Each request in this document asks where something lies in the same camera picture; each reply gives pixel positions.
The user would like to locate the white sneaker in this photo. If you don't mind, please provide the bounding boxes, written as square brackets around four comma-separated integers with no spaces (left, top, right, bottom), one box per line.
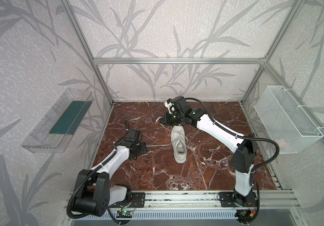
[170,126,187,164]

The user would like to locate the white shoelace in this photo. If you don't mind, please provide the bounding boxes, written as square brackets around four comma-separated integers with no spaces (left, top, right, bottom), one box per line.
[144,116,188,148]

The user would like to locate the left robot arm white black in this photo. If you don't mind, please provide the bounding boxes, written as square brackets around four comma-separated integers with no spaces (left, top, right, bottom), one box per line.
[66,120,147,219]

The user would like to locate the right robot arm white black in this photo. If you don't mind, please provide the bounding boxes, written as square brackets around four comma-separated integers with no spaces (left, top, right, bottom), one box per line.
[160,96,280,207]

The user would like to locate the green circuit board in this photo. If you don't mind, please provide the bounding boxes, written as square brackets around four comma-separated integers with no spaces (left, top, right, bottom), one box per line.
[116,211,134,218]

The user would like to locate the aluminium horizontal back bar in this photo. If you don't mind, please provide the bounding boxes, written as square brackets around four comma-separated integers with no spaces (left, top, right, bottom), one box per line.
[93,58,265,65]

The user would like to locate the pink item in basket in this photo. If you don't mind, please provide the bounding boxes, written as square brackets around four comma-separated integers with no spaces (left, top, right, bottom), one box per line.
[275,138,290,149]

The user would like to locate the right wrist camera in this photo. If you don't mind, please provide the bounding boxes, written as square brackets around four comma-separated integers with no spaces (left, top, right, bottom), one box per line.
[164,96,192,114]

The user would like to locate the clear plastic wall tray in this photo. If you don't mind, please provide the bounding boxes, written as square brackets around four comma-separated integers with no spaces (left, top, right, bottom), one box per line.
[21,88,94,153]

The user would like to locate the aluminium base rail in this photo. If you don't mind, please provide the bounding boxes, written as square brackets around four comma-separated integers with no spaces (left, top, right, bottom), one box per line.
[63,190,302,211]

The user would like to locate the white wire mesh basket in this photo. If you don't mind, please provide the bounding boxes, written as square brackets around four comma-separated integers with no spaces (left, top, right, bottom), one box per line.
[254,86,324,154]

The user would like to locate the right circuit board with wires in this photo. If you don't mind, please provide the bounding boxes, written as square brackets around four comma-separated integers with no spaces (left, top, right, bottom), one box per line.
[235,210,256,222]

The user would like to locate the aluminium frame corner post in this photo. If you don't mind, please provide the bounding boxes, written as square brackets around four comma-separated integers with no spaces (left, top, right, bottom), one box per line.
[61,0,114,105]

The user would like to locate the right aluminium corner post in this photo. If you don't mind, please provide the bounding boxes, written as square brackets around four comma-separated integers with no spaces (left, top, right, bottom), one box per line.
[240,0,305,105]

